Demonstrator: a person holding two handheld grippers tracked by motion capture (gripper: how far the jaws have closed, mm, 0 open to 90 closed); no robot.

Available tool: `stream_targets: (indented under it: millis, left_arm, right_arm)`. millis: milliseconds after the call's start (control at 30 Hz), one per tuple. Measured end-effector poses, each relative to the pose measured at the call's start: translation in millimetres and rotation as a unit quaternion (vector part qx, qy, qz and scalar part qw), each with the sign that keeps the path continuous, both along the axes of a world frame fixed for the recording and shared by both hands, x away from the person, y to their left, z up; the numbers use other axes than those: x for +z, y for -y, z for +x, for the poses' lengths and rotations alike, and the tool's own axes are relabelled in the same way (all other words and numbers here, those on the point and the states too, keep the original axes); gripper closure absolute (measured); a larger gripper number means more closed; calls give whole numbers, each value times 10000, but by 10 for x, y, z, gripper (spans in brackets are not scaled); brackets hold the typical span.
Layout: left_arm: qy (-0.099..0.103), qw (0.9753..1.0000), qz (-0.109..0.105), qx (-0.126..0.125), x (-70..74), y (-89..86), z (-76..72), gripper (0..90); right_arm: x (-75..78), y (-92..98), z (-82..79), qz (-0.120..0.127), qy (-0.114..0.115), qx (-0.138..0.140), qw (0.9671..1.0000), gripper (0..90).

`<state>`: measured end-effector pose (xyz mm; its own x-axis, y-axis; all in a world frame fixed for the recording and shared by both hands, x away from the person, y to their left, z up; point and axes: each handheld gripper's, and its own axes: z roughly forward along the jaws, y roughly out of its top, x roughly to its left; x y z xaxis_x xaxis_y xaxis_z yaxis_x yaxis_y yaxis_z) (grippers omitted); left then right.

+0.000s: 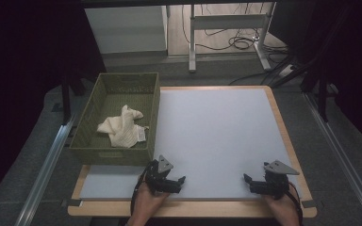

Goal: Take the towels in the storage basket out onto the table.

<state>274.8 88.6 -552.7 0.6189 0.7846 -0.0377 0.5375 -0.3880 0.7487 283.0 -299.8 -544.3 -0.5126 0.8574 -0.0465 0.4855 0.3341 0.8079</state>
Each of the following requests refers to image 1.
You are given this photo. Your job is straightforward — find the black tripod legs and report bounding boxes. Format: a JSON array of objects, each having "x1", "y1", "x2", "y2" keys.
[{"x1": 268, "y1": 51, "x2": 317, "y2": 89}]

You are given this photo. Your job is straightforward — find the white cabinet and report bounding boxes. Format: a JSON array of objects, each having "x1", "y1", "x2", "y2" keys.
[{"x1": 84, "y1": 5, "x2": 169, "y2": 55}]

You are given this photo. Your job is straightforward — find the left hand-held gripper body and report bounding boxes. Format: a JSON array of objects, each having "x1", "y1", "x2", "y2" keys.
[{"x1": 144, "y1": 154, "x2": 174, "y2": 194}]

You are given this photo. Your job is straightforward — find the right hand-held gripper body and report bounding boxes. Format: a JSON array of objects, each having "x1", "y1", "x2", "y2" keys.
[{"x1": 263, "y1": 159, "x2": 300, "y2": 200}]

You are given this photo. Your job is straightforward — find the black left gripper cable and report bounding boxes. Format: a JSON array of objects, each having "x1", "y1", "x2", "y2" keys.
[{"x1": 129, "y1": 163, "x2": 155, "y2": 218}]

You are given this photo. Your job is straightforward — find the pale grey table mat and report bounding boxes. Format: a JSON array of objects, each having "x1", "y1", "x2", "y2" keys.
[{"x1": 78, "y1": 88, "x2": 303, "y2": 201}]

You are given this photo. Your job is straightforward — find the black stand post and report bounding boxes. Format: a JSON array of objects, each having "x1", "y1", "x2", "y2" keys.
[{"x1": 60, "y1": 71, "x2": 74, "y2": 126}]

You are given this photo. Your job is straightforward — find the olive green woven basket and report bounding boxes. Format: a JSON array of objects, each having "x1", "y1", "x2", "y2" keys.
[{"x1": 69, "y1": 73, "x2": 161, "y2": 167}]

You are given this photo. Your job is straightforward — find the aluminium rail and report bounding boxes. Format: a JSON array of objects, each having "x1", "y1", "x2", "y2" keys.
[
  {"x1": 304, "y1": 92, "x2": 362, "y2": 226},
  {"x1": 13, "y1": 115, "x2": 78, "y2": 226}
]

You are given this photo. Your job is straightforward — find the person's left hand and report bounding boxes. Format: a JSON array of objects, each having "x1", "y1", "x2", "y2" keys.
[{"x1": 127, "y1": 183, "x2": 171, "y2": 226}]

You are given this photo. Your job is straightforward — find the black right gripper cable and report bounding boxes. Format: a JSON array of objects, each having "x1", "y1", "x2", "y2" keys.
[{"x1": 285, "y1": 181, "x2": 304, "y2": 226}]

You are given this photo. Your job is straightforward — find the white metal desk frame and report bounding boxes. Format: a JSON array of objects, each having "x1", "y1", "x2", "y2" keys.
[{"x1": 188, "y1": 2, "x2": 273, "y2": 73}]

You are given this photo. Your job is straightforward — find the cream printed cloth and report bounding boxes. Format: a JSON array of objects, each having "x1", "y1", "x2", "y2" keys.
[{"x1": 96, "y1": 105, "x2": 150, "y2": 149}]

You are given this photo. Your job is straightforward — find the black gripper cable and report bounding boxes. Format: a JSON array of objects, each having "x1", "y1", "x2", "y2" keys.
[
  {"x1": 129, "y1": 163, "x2": 155, "y2": 218},
  {"x1": 285, "y1": 181, "x2": 304, "y2": 226}
]

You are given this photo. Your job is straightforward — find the person's right hand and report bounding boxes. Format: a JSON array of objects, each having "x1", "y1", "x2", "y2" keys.
[{"x1": 265, "y1": 187, "x2": 300, "y2": 226}]

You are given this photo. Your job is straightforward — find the dark curtain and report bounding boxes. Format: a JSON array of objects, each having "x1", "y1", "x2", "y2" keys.
[
  {"x1": 268, "y1": 0, "x2": 362, "y2": 154},
  {"x1": 0, "y1": 0, "x2": 107, "y2": 208}
]

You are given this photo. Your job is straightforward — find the black tape piece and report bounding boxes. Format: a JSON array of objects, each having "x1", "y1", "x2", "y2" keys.
[
  {"x1": 301, "y1": 199, "x2": 318, "y2": 209},
  {"x1": 60, "y1": 198, "x2": 83, "y2": 208}
]

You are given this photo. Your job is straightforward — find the black floor cables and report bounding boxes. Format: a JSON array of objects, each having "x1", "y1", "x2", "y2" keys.
[{"x1": 181, "y1": 3, "x2": 290, "y2": 87}]

